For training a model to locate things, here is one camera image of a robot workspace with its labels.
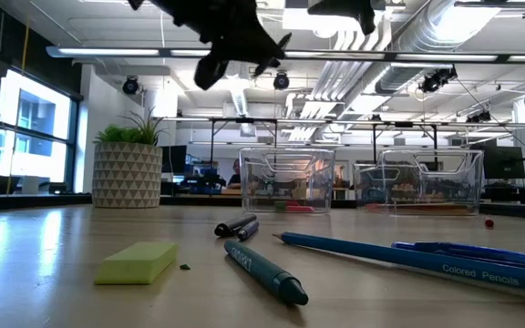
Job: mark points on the clear plastic bin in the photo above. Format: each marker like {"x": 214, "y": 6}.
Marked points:
{"x": 472, "y": 182}
{"x": 253, "y": 182}

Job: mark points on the dark green crayon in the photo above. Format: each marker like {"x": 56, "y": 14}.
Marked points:
{"x": 262, "y": 273}

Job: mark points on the short dark blue pen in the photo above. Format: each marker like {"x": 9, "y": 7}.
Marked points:
{"x": 248, "y": 231}

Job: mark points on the blue colored pencil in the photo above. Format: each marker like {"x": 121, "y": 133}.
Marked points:
{"x": 381, "y": 255}

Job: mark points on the tiny green crumb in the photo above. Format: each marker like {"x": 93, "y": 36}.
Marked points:
{"x": 184, "y": 266}

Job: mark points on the large dark-framed window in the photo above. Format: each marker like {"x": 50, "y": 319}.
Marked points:
{"x": 34, "y": 136}

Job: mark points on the black pen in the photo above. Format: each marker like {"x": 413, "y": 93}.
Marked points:
{"x": 233, "y": 225}

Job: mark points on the black background rig frame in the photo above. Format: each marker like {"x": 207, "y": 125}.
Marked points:
{"x": 244, "y": 120}

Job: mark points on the yellow pencil pink cap eraser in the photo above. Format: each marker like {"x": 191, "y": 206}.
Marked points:
{"x": 374, "y": 207}

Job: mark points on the small red bead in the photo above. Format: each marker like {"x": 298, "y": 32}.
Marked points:
{"x": 489, "y": 223}

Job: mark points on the black computer monitor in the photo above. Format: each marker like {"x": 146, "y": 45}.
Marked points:
{"x": 174, "y": 159}
{"x": 499, "y": 161}

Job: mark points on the green eraser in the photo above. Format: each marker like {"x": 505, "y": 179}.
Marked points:
{"x": 280, "y": 207}

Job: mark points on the black ceiling spotlight cluster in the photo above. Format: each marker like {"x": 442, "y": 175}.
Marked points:
{"x": 435, "y": 79}

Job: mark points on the long linear ceiling light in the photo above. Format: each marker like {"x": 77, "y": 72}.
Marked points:
{"x": 107, "y": 52}

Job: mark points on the person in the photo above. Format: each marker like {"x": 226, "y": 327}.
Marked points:
{"x": 236, "y": 175}

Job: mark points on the potted succulent patterned pot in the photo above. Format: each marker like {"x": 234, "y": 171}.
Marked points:
{"x": 126, "y": 173}

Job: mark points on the black aluminium table frame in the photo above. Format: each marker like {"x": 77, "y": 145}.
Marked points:
{"x": 25, "y": 200}

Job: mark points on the yellow-green eraser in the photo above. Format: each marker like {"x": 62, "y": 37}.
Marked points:
{"x": 135, "y": 264}

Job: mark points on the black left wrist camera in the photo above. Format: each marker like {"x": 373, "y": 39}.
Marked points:
{"x": 210, "y": 73}

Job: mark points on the red eraser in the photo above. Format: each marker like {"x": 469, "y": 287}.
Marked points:
{"x": 293, "y": 203}

